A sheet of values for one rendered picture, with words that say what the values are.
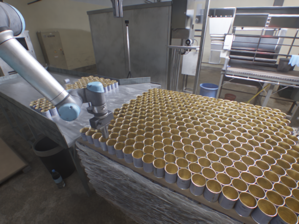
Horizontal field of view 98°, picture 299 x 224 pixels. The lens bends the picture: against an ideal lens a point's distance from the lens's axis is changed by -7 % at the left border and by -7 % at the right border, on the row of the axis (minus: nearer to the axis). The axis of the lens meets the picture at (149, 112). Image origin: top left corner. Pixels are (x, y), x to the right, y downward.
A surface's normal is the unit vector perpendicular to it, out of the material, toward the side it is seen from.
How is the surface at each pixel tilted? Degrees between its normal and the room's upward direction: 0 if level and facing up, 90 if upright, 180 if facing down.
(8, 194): 0
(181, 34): 90
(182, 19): 90
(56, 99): 87
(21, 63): 81
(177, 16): 90
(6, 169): 0
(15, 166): 0
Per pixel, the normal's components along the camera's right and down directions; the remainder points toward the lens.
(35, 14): 0.86, 0.26
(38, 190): 0.00, -0.87
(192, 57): -0.51, 0.43
